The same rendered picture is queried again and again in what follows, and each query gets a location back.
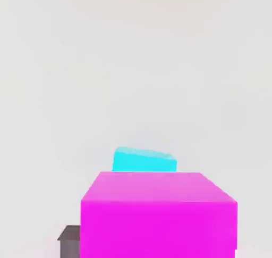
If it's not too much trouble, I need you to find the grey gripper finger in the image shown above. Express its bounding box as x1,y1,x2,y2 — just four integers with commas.
56,225,82,258

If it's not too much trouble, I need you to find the small magenta cube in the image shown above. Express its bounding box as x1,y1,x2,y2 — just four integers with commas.
80,171,238,258

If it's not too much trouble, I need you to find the small cyan cube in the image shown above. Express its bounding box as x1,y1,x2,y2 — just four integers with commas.
112,146,177,173

